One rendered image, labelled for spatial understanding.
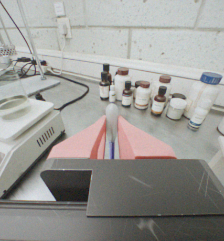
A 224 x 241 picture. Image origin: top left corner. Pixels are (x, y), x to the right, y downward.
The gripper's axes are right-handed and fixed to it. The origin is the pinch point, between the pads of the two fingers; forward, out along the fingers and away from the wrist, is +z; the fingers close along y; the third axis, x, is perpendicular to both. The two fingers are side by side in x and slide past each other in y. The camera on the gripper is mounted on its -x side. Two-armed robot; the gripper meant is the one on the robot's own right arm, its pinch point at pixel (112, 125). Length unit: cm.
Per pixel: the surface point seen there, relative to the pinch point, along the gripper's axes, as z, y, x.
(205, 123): 18.9, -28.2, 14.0
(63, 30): 65, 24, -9
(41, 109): 12.2, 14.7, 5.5
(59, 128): 13.3, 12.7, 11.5
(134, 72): 42.8, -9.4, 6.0
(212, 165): -0.4, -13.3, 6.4
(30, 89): 41, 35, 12
